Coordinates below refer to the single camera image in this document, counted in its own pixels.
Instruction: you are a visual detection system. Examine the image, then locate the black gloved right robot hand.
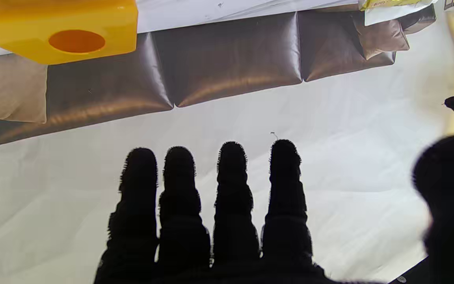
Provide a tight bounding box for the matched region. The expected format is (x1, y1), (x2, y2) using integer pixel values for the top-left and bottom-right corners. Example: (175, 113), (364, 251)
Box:
(93, 134), (454, 284)

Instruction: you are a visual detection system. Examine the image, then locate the gold tissue pack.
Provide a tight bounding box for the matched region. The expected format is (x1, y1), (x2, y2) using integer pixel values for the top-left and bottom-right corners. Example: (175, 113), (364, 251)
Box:
(359, 0), (438, 26)

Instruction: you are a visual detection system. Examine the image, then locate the orange plastic tissue box cover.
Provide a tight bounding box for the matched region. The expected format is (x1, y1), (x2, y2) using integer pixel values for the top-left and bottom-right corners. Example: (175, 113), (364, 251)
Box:
(0, 0), (139, 65)

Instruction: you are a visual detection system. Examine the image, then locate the brown throw pillow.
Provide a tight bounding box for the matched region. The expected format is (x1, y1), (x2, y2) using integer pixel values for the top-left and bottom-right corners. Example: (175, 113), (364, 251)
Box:
(0, 53), (49, 127)
(351, 11), (410, 60)

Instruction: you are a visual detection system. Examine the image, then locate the brown leather sofa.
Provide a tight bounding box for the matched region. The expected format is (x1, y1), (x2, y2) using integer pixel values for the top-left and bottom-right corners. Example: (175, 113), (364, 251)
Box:
(0, 4), (437, 147)

